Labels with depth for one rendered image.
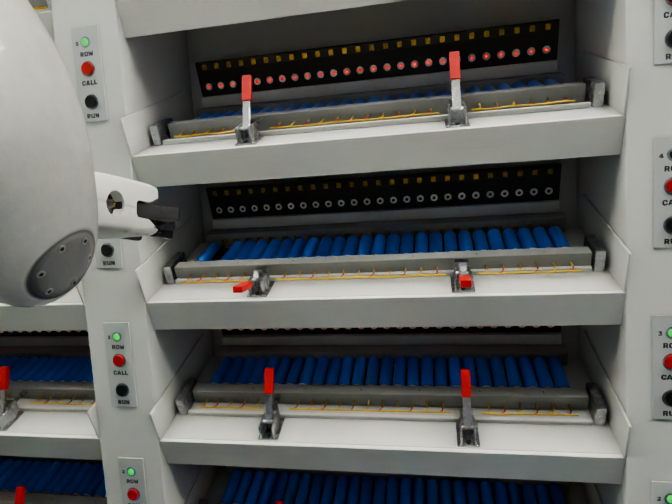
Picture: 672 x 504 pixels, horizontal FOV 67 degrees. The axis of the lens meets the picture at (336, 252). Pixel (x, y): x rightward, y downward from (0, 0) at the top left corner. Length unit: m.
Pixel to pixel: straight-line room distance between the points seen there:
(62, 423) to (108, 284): 0.25
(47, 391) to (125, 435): 0.19
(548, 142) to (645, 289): 0.20
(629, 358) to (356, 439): 0.35
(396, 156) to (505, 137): 0.13
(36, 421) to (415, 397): 0.58
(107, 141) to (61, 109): 0.47
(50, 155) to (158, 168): 0.45
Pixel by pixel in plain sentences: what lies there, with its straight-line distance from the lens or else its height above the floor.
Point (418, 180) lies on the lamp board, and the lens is 0.77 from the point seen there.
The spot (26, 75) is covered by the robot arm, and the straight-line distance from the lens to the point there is 0.28.
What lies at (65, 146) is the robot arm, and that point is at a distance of 0.29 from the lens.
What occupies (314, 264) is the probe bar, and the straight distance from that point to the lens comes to 0.69.
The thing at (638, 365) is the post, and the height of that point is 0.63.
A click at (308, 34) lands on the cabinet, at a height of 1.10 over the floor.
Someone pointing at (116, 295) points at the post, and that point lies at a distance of 0.77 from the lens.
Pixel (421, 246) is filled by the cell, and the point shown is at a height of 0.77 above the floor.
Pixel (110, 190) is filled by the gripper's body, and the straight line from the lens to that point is 0.45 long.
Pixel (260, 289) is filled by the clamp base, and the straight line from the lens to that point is 0.69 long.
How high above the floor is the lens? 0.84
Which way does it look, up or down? 6 degrees down
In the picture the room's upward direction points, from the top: 3 degrees counter-clockwise
